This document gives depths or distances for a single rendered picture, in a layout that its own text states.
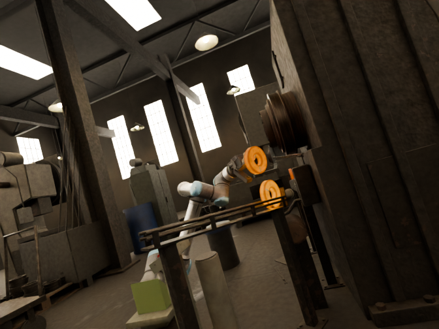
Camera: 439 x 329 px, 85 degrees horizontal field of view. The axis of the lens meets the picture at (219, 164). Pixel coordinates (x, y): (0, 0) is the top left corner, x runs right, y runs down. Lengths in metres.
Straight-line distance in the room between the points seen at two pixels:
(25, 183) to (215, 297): 5.50
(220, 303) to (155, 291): 0.75
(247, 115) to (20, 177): 4.79
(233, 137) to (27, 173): 8.56
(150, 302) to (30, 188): 4.72
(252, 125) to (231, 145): 7.65
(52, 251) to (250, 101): 3.83
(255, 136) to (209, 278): 3.43
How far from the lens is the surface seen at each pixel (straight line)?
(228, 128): 12.14
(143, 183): 5.06
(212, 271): 1.22
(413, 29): 1.53
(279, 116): 1.58
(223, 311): 1.29
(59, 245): 4.04
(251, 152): 1.29
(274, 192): 1.35
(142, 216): 4.83
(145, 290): 1.96
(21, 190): 6.40
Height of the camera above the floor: 0.84
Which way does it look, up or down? 4 degrees up
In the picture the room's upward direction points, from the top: 17 degrees counter-clockwise
